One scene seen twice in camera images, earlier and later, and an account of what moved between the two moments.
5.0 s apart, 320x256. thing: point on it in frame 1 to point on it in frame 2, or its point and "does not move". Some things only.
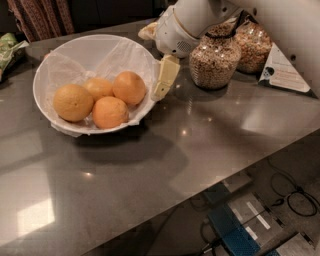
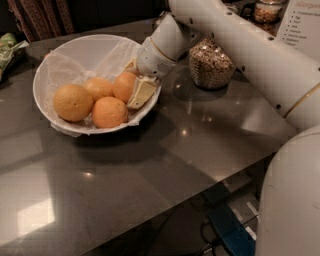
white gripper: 169,35 to 152,61
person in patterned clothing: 39,19 does not move
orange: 72,103 does not move
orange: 129,86 does not move
